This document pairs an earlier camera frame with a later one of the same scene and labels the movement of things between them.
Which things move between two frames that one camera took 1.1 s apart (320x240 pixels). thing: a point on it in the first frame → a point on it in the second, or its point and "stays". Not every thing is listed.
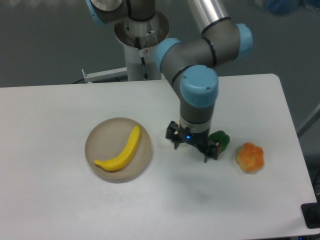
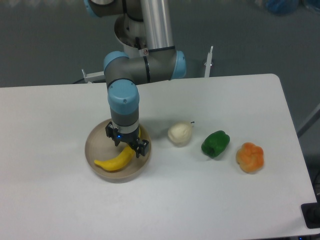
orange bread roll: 250,157 stays
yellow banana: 123,160 stays
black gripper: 199,139 → 132,139
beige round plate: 111,138 stays
